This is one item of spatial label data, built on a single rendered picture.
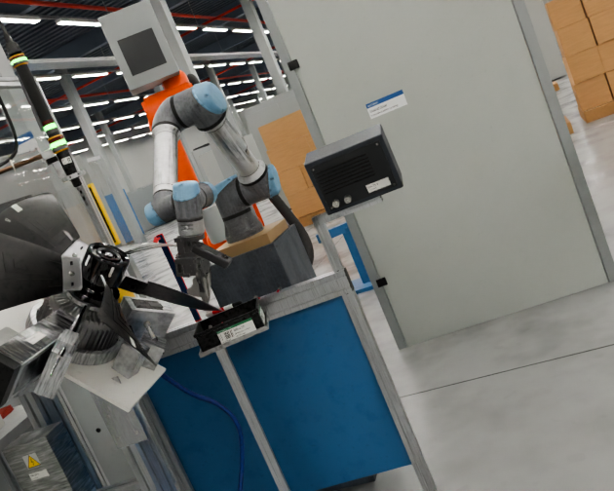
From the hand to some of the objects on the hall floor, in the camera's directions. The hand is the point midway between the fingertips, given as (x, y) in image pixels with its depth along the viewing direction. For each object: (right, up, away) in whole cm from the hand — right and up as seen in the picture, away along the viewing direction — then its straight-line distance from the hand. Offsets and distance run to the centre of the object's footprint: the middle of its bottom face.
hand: (208, 300), depth 200 cm
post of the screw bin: (+31, -89, +32) cm, 100 cm away
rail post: (+73, -70, +38) cm, 108 cm away
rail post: (-5, -99, +60) cm, 116 cm away
